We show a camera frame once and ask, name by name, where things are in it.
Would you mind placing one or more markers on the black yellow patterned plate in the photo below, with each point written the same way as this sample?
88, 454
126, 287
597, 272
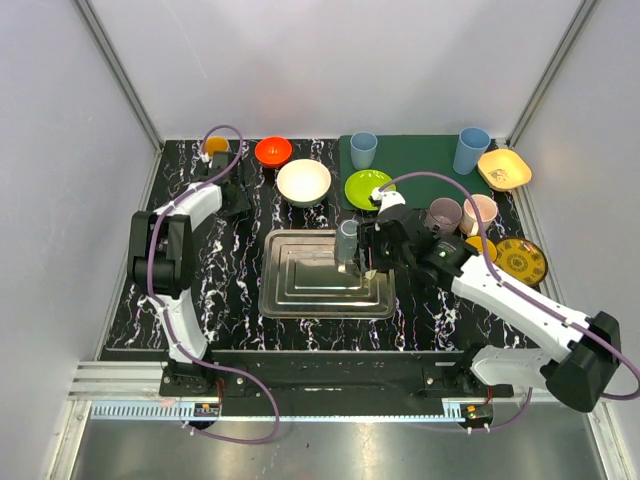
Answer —
522, 259

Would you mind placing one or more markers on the blue-grey mug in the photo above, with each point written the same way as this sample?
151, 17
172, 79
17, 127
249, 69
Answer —
346, 244

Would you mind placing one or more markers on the white grey bowl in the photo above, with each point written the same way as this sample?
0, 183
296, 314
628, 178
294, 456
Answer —
303, 183

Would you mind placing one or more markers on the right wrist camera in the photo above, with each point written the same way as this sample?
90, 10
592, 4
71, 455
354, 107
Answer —
386, 199

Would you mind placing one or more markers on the mauve mug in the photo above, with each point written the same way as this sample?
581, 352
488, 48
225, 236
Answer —
444, 216

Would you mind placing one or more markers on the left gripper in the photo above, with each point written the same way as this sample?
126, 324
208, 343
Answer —
220, 163

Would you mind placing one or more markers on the light blue cup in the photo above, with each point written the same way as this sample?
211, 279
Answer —
363, 147
472, 144

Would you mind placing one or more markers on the orange bowl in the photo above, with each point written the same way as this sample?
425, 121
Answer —
273, 152

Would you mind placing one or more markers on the light blue cup left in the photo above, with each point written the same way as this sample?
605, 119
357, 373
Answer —
363, 147

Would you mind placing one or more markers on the blue butterfly mug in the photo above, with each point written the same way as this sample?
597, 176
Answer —
215, 144

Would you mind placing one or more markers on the yellow mug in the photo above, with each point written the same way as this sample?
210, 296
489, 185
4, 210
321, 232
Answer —
482, 247

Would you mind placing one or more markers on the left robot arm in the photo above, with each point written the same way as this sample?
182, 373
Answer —
162, 262

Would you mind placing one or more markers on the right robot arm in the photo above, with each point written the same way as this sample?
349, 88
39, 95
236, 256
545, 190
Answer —
576, 354

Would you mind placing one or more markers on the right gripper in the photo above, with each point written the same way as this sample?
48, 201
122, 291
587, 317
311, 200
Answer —
368, 236

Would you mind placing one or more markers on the pink mug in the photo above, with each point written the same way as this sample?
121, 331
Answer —
470, 225

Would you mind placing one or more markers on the metal tray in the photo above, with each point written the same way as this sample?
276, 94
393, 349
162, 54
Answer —
302, 280

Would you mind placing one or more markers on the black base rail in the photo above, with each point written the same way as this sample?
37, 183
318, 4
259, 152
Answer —
430, 374

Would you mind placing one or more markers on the yellow square dish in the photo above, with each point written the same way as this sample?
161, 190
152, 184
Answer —
504, 170

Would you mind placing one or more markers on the lime green plate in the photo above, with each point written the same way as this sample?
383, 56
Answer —
359, 186

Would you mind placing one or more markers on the light blue cup right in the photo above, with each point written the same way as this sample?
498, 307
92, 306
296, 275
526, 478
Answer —
472, 144

